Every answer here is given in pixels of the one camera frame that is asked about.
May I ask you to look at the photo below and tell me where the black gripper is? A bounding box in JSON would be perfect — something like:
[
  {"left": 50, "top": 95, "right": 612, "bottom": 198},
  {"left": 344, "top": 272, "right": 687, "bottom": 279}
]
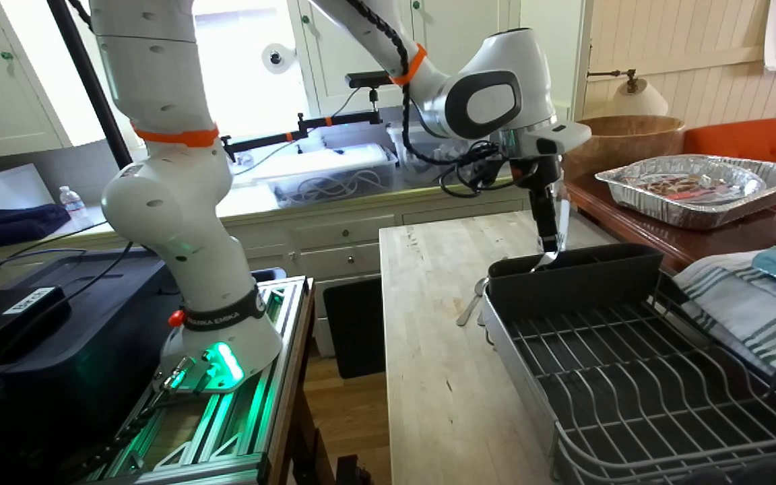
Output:
[{"left": 510, "top": 136, "right": 563, "bottom": 254}]

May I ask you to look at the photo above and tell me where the aluminium robot base stand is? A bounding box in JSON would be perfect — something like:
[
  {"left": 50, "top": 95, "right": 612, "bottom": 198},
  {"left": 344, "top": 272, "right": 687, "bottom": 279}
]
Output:
[{"left": 89, "top": 272, "right": 318, "bottom": 485}]

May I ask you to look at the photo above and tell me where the dark grey cutlery caddy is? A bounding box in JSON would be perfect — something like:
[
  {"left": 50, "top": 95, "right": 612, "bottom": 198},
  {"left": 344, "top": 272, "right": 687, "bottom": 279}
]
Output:
[{"left": 484, "top": 243, "right": 666, "bottom": 318}]

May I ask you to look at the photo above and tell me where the large wooden bowl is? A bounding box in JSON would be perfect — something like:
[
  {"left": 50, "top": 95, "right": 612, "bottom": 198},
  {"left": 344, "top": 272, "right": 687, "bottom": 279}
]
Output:
[{"left": 573, "top": 113, "right": 687, "bottom": 181}]

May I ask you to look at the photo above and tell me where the brown wooden table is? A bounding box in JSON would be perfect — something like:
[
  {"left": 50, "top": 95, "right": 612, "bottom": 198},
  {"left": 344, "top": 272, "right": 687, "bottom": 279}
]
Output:
[{"left": 559, "top": 171, "right": 776, "bottom": 274}]

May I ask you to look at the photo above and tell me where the cream table lamp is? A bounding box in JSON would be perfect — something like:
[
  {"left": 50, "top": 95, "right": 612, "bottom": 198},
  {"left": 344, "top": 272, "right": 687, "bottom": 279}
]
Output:
[{"left": 584, "top": 68, "right": 671, "bottom": 121}]

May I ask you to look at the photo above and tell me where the aluminium foil tray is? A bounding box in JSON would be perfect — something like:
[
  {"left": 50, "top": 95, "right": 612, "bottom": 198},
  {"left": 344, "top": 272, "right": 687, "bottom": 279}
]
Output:
[{"left": 593, "top": 150, "right": 776, "bottom": 231}]

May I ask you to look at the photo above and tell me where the orange sofa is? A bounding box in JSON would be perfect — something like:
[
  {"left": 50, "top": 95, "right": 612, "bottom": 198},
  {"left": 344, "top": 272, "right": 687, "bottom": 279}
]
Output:
[{"left": 679, "top": 116, "right": 776, "bottom": 225}]

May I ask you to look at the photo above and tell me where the green striped white towel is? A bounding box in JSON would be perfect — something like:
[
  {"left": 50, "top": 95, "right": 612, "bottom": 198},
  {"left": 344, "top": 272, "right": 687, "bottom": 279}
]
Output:
[{"left": 674, "top": 245, "right": 776, "bottom": 410}]

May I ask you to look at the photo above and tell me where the black waste bin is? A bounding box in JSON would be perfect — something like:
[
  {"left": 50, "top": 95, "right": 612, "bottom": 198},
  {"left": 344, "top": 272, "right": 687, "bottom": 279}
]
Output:
[{"left": 321, "top": 274, "right": 387, "bottom": 379}]

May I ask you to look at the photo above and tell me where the paper towel roll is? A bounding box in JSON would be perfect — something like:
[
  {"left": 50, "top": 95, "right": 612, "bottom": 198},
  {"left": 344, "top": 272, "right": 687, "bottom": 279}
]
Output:
[{"left": 258, "top": 41, "right": 298, "bottom": 77}]

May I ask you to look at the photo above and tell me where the black diagonal pole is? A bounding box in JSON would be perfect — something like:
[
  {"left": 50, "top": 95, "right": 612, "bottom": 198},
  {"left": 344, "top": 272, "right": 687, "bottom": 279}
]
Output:
[{"left": 45, "top": 0, "right": 135, "bottom": 171}]

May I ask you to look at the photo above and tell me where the black computer case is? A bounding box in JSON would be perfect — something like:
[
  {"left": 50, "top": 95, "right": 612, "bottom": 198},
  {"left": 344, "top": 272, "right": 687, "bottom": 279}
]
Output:
[{"left": 0, "top": 251, "right": 186, "bottom": 454}]

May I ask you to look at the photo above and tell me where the dark blue cloth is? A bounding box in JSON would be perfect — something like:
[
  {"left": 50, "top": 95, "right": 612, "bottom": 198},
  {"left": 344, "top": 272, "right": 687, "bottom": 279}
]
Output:
[{"left": 0, "top": 201, "right": 72, "bottom": 251}]

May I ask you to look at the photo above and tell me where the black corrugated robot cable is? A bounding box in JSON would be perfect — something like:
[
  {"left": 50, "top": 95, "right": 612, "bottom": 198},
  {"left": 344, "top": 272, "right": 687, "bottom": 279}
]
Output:
[{"left": 340, "top": 0, "right": 510, "bottom": 198}]

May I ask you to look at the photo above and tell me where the wire dish rack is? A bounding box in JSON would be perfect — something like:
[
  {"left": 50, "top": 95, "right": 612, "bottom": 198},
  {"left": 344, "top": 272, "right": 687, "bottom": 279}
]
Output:
[{"left": 477, "top": 243, "right": 776, "bottom": 485}]

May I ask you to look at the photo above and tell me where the black stand-mounted camera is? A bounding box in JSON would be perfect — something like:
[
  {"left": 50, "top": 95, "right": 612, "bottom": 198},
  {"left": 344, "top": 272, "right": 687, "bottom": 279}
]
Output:
[{"left": 341, "top": 68, "right": 392, "bottom": 92}]

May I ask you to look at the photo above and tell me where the black camera stand rod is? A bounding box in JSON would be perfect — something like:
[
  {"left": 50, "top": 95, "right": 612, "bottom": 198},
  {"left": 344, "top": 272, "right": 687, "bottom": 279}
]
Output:
[{"left": 221, "top": 105, "right": 383, "bottom": 157}]

